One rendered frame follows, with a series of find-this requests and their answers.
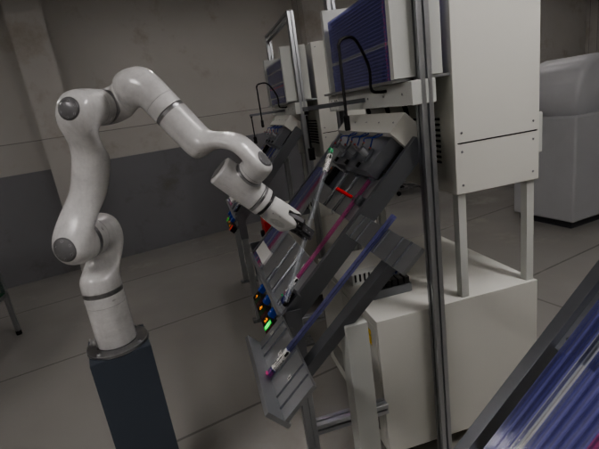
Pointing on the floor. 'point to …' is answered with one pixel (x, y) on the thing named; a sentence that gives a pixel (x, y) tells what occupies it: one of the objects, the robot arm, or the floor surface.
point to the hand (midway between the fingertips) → (305, 232)
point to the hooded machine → (568, 143)
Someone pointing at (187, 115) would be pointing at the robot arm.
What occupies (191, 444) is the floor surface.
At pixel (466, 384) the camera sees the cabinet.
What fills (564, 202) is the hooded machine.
